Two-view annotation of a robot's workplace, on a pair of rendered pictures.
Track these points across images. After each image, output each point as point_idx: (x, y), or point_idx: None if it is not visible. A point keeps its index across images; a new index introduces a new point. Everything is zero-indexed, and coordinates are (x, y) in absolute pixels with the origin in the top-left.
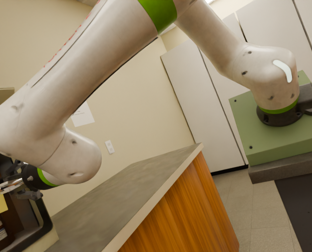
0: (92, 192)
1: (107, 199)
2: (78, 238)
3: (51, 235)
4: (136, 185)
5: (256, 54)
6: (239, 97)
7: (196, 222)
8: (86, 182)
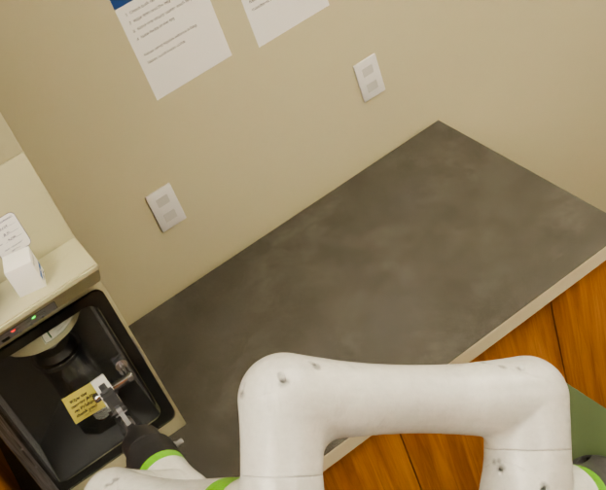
0: (284, 241)
1: (291, 342)
2: (209, 458)
3: (174, 421)
4: (358, 342)
5: (501, 488)
6: (576, 398)
7: (479, 437)
8: (279, 195)
